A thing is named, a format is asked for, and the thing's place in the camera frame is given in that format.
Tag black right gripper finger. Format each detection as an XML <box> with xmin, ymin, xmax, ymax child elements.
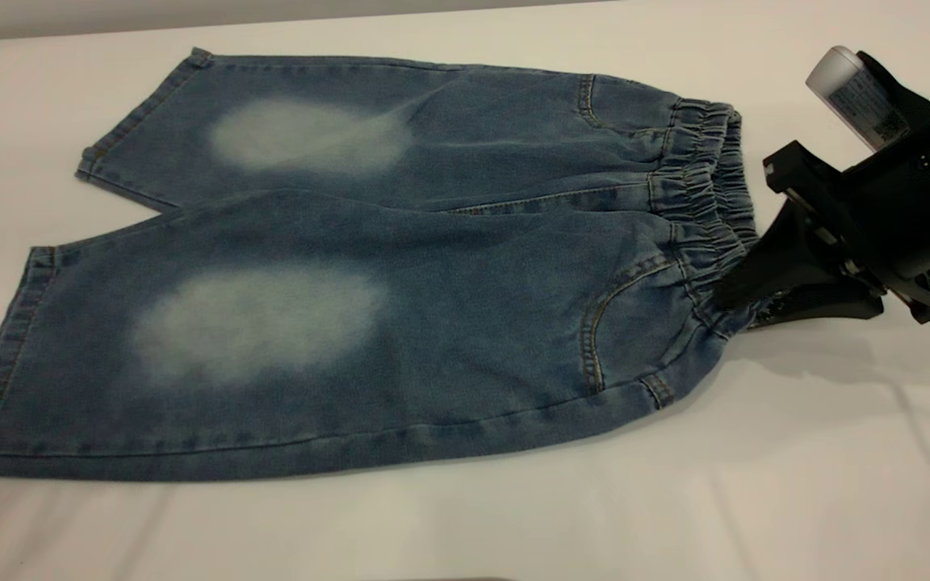
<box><xmin>748</xmin><ymin>278</ymin><xmax>886</xmax><ymax>328</ymax></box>
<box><xmin>711</xmin><ymin>198</ymin><xmax>849</xmax><ymax>311</ymax></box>

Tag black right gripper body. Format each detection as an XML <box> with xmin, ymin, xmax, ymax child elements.
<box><xmin>764</xmin><ymin>117</ymin><xmax>930</xmax><ymax>324</ymax></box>

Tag blue denim shorts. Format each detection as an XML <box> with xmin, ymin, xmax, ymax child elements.
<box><xmin>0</xmin><ymin>47</ymin><xmax>760</xmax><ymax>483</ymax></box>

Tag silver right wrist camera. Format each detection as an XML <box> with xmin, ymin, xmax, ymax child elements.
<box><xmin>806</xmin><ymin>46</ymin><xmax>930</xmax><ymax>154</ymax></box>

